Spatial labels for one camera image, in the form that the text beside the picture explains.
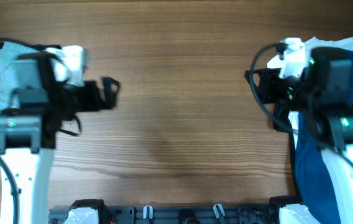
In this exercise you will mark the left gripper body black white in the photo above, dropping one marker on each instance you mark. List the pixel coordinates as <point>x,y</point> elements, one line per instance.
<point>75,100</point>

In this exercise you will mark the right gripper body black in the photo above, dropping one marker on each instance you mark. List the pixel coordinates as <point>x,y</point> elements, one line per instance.
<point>265,86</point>

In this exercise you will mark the light blue denim shorts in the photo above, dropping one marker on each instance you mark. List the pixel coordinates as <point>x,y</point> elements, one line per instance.
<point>2,77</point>

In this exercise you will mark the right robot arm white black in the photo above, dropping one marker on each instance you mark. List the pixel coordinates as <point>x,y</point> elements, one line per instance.
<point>331,130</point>

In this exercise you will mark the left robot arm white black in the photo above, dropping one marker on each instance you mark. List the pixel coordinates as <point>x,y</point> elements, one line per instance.
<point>26,157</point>

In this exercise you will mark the black garment under pile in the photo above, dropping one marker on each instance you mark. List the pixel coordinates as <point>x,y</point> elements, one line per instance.
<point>281,112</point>

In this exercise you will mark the white t-shirt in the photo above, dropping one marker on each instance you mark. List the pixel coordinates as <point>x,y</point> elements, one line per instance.
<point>275,62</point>

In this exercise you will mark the dark blue t-shirt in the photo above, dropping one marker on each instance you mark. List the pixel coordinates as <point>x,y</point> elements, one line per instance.
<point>313,181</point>

